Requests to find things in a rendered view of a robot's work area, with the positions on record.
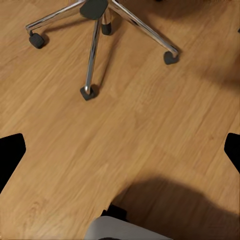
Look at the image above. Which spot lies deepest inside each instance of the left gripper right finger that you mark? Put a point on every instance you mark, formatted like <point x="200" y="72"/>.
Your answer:
<point x="232" y="149"/>

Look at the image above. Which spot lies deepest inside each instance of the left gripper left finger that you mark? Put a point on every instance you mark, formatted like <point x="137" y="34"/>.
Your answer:
<point x="12" y="150"/>

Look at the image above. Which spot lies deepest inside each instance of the swivel chair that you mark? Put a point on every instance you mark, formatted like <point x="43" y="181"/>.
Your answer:
<point x="100" y="11"/>

